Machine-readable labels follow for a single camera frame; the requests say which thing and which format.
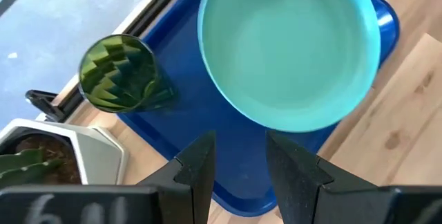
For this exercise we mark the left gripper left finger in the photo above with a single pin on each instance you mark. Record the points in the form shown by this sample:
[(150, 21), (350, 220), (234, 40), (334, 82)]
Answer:
[(193, 175)]

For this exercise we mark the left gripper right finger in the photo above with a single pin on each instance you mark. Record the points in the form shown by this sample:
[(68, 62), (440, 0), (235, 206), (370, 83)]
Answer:
[(297, 182)]

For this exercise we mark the green faceted glass cup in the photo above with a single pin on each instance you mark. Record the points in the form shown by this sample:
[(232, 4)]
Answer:
[(117, 72)]

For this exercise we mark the teal plate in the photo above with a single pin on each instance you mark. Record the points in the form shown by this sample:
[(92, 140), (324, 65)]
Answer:
[(286, 51)]

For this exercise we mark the blue plastic tray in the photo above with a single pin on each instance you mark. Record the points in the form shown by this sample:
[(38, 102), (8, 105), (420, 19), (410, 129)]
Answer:
[(207, 113)]

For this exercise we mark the white hexagonal planter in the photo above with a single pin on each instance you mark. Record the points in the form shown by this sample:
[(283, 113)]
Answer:
[(100, 158)]

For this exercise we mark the black table clamp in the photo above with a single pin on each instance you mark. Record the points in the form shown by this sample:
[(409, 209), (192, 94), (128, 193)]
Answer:
[(41, 101)]

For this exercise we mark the green succulent plant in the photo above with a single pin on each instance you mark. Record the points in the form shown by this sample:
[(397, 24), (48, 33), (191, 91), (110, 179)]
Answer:
[(20, 168)]

